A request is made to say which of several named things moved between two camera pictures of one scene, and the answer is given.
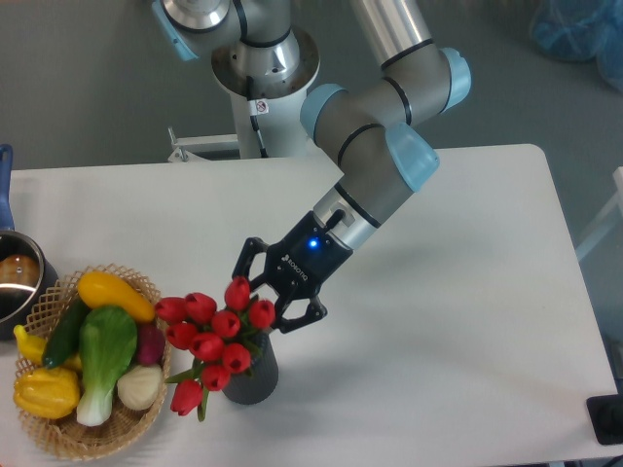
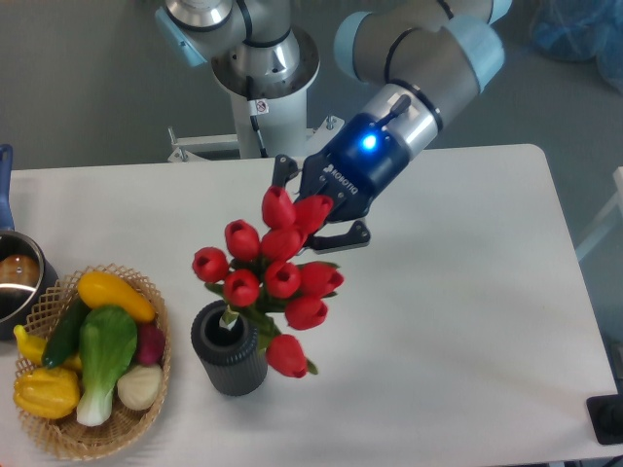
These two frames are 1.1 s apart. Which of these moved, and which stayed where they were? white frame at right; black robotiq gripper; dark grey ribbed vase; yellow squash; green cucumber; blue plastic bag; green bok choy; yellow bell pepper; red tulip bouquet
Moved: dark grey ribbed vase; black robotiq gripper; red tulip bouquet
Stayed: yellow squash; green bok choy; blue plastic bag; green cucumber; white frame at right; yellow bell pepper
